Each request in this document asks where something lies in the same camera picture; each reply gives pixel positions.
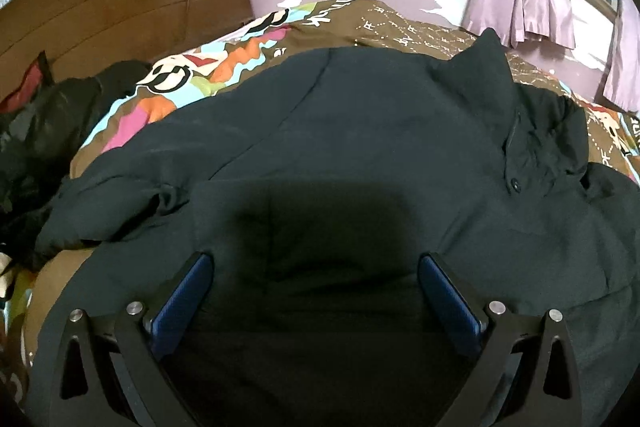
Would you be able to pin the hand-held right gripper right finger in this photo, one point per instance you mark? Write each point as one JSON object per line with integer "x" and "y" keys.
{"x": 450, "y": 302}

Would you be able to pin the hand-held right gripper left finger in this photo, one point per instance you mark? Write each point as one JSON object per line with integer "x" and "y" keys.
{"x": 182, "y": 302}

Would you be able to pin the black jacket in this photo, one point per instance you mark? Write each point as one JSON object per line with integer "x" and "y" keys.
{"x": 350, "y": 147}

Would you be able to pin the dark cloth pile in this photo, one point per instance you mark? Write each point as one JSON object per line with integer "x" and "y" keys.
{"x": 45, "y": 132}

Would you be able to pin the colourful printed blanket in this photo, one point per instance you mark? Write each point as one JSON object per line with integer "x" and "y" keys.
{"x": 225, "y": 57}

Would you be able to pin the wooden headboard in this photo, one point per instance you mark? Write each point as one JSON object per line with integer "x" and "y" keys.
{"x": 125, "y": 7}

